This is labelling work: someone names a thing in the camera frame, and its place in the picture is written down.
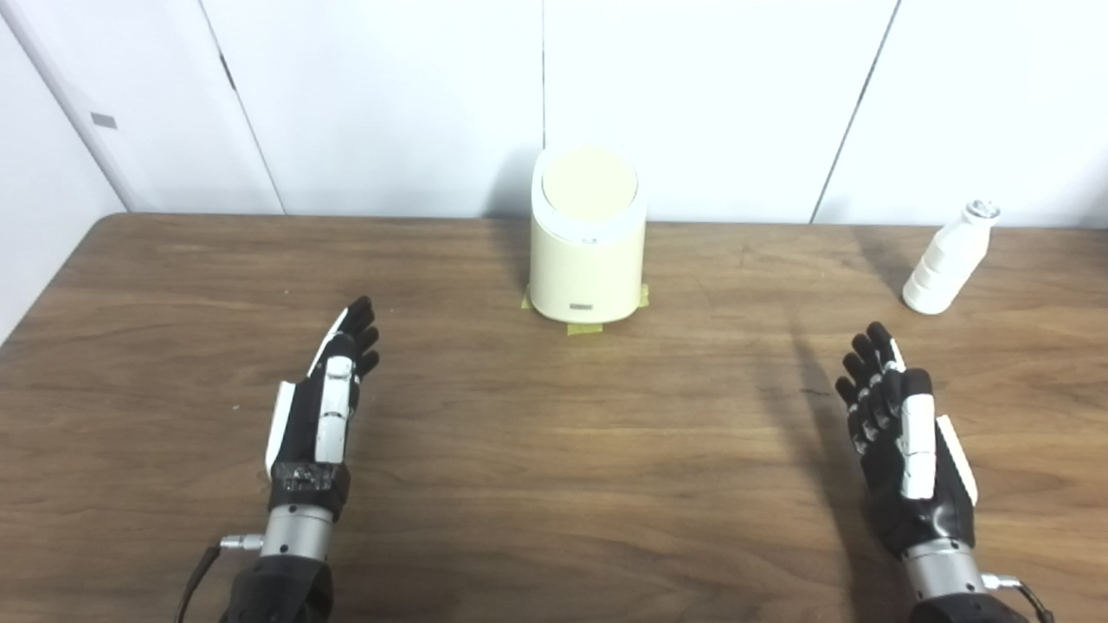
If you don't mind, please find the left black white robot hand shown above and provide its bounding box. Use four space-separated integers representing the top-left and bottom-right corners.
264 296 382 522

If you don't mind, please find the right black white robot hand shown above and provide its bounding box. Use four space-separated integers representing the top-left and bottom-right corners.
834 322 980 559

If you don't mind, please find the small white plastic bottle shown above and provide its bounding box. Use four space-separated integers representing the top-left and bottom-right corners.
902 200 1002 315

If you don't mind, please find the cream-colored lidded bin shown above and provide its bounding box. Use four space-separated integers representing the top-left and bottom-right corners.
528 145 648 324

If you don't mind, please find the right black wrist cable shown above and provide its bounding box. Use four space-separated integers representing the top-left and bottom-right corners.
982 574 1055 623

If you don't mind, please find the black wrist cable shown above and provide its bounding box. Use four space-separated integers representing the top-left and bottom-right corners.
982 574 1055 623
176 535 265 623

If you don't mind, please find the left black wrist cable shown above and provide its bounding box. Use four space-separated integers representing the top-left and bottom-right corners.
176 535 265 623

